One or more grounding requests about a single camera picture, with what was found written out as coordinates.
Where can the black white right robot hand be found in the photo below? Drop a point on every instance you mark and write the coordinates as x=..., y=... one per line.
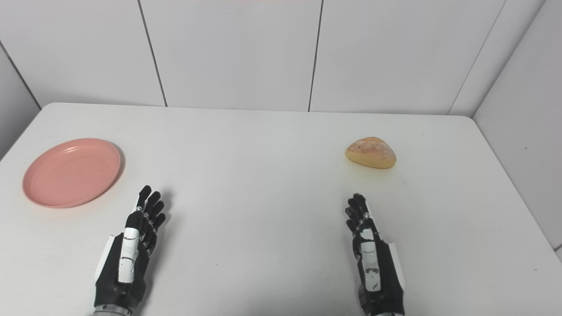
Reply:
x=372, y=263

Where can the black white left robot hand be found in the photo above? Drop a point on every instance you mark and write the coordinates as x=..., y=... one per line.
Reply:
x=129, y=254

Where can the pink round plate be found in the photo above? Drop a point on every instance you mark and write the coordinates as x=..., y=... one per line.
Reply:
x=72, y=172

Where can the golden brown bread roll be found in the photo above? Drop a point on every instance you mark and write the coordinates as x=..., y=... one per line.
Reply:
x=371, y=152

